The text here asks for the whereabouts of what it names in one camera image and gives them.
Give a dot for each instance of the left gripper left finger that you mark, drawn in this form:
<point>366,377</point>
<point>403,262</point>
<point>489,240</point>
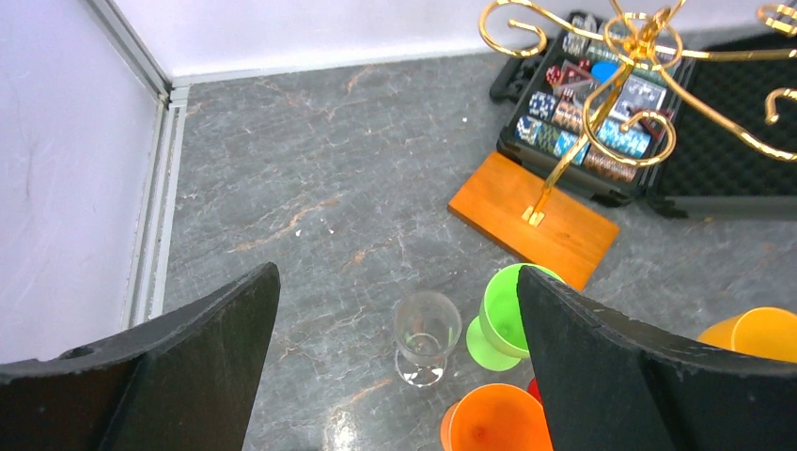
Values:
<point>186,380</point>

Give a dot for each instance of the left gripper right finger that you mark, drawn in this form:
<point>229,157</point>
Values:
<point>611,382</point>

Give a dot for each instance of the red wine glass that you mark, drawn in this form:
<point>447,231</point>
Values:
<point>533,390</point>

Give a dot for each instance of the green wine glass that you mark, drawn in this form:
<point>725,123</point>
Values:
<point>495,338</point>

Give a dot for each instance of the orange wine glass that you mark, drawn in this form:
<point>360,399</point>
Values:
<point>496,416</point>

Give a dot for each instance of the yellow wine glass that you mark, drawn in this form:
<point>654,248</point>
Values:
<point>767,332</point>

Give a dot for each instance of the clear wine glass back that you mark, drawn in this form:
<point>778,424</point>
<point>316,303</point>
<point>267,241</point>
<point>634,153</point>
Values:
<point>427,327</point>

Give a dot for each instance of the black poker chip case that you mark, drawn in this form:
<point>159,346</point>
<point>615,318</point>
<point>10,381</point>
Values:
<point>655,147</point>

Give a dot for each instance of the gold wire glass rack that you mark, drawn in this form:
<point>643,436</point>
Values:
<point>534,217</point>

